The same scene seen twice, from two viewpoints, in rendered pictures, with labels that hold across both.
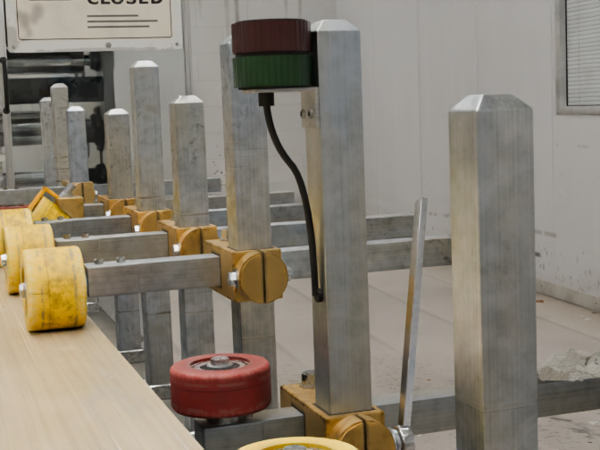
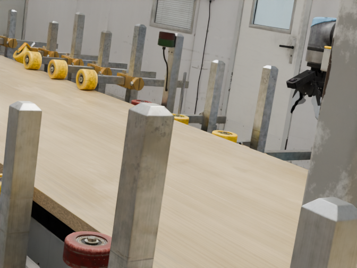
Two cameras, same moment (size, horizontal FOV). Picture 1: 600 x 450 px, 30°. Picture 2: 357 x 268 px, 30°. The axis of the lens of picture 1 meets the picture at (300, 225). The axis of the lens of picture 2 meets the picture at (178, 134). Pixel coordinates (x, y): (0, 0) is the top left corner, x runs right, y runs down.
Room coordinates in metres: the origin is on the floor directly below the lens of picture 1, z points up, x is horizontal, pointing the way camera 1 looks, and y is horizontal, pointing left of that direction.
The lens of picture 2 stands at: (-1.48, 0.75, 1.27)
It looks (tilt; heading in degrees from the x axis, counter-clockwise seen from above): 11 degrees down; 340
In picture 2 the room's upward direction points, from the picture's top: 8 degrees clockwise
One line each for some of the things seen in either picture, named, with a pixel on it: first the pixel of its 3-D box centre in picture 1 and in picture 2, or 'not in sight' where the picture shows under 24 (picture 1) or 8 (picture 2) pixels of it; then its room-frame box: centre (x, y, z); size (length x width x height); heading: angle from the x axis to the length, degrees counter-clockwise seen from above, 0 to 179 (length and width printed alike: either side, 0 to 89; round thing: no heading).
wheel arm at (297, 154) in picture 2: not in sight; (265, 156); (0.46, -0.26, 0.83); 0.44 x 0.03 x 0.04; 109
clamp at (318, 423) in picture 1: (331, 430); not in sight; (0.89, -0.02, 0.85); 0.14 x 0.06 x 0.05; 19
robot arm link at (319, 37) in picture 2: not in sight; (323, 34); (0.66, -0.51, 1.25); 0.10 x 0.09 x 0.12; 31
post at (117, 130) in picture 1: (124, 256); (48, 69); (1.81, 0.29, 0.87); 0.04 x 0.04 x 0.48; 19
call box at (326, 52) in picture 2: not in sight; (339, 61); (0.14, -0.27, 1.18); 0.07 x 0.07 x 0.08; 19
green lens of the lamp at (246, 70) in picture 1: (272, 71); (166, 42); (0.85, 0.02, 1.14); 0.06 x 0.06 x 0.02
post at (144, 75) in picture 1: (152, 231); (74, 65); (1.58, 0.21, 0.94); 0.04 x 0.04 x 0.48; 19
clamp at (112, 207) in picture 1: (119, 212); (48, 55); (1.84, 0.30, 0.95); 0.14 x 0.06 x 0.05; 19
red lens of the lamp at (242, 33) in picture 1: (271, 37); (167, 35); (0.85, 0.02, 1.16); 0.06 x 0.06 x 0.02
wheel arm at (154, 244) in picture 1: (229, 237); (108, 70); (1.40, 0.09, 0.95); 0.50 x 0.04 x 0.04; 109
